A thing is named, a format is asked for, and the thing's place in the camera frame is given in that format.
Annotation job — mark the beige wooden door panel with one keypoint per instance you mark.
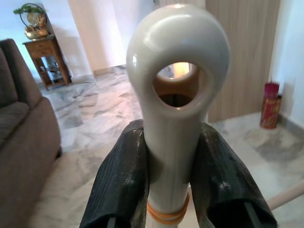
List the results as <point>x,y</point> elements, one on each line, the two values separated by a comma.
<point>249,59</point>

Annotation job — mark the gold ornament with plant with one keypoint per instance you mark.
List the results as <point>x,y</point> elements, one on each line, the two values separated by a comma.
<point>35,26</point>

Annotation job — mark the brown fabric sofa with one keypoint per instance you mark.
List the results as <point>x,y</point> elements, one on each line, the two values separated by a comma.
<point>23,142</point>

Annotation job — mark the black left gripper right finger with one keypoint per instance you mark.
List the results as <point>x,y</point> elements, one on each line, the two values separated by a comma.
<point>225,185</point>

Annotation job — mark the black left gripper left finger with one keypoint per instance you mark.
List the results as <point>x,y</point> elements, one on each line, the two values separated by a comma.
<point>118,180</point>

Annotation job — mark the red incense stick holder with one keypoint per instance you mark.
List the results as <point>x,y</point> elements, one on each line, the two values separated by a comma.
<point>270,111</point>

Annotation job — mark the wooden side table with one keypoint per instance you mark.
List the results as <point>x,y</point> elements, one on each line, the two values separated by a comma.
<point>41,47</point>

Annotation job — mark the orange rubber band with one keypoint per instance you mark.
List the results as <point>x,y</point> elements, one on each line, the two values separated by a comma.
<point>166,219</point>
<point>164,213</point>

